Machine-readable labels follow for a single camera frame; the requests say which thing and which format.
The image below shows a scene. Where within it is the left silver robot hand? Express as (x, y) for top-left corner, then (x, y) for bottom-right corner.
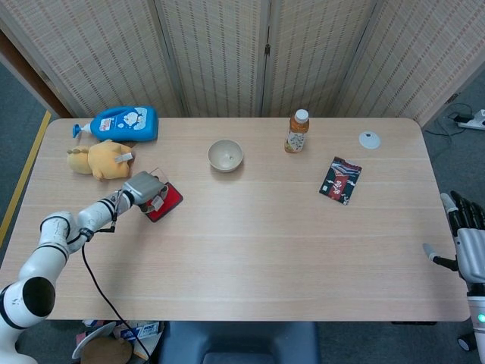
(123, 171), (171, 213)

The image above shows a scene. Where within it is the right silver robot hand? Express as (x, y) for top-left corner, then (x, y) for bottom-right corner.
(422, 190), (485, 285)

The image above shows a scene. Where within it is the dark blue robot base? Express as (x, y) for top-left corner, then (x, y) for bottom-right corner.
(157, 321), (321, 364)

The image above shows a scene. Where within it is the red ink pad case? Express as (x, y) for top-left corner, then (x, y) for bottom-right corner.
(140, 168), (184, 224)

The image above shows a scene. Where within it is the yellow plush toy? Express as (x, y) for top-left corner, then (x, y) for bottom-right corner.
(66, 139), (136, 182)

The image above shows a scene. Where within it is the blue detergent pump bottle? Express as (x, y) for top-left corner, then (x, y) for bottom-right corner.
(72, 106), (159, 143)

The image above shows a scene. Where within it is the beige bowl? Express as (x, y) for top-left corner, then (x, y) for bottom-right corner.
(207, 139), (243, 174)

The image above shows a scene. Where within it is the yellow floor tape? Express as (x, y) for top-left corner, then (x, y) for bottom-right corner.
(0, 110), (52, 247)

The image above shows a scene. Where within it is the white power strip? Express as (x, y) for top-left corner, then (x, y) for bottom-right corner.
(457, 109), (485, 131)

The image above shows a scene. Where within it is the cardboard box of clutter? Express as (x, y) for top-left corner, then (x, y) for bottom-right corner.
(75, 319), (166, 361)

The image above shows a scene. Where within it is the dark snack packet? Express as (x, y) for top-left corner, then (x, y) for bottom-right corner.
(318, 156), (363, 206)

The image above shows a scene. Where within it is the white round disc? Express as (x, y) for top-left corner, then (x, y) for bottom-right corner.
(358, 130), (382, 149)

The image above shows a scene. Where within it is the bamboo folding screen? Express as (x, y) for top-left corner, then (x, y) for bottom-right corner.
(0, 0), (485, 128)

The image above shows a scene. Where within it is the white plate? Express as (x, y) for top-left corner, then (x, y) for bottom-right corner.
(71, 322), (117, 359)

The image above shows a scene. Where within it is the tea bottle with white cap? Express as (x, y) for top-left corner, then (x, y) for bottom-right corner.
(284, 108), (311, 154)

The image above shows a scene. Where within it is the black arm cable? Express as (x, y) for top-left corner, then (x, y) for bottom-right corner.
(80, 189), (155, 364)

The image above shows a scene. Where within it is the black floor cable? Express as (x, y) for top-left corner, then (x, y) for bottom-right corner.
(424, 102), (474, 145)

